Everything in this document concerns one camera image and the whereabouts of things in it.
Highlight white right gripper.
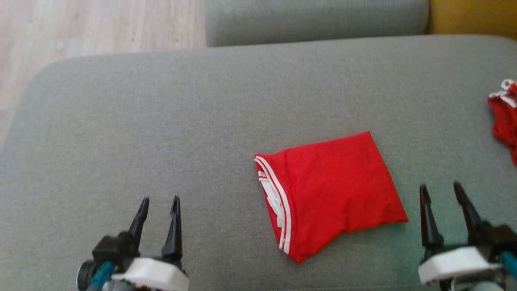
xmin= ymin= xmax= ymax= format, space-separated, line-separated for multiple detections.
xmin=417 ymin=181 xmax=502 ymax=286

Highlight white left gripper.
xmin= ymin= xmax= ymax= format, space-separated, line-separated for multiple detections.
xmin=110 ymin=195 xmax=190 ymax=291

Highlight red basketball shorts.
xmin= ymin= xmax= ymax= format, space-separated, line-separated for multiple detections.
xmin=487 ymin=78 xmax=517 ymax=167

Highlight red Bulls 23 jersey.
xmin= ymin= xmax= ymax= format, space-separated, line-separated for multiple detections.
xmin=254 ymin=131 xmax=410 ymax=264

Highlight grey fabric sofa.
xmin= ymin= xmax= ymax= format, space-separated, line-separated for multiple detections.
xmin=0 ymin=34 xmax=517 ymax=291

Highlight yellow cushion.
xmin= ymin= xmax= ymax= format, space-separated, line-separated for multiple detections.
xmin=427 ymin=0 xmax=517 ymax=40

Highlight grey sofa back cushion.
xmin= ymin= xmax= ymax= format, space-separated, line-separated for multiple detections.
xmin=205 ymin=0 xmax=430 ymax=48

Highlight teal left camera plug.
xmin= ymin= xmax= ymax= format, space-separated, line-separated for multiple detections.
xmin=86 ymin=261 xmax=116 ymax=291

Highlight blue right camera plug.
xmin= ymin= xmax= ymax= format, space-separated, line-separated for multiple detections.
xmin=500 ymin=251 xmax=517 ymax=280

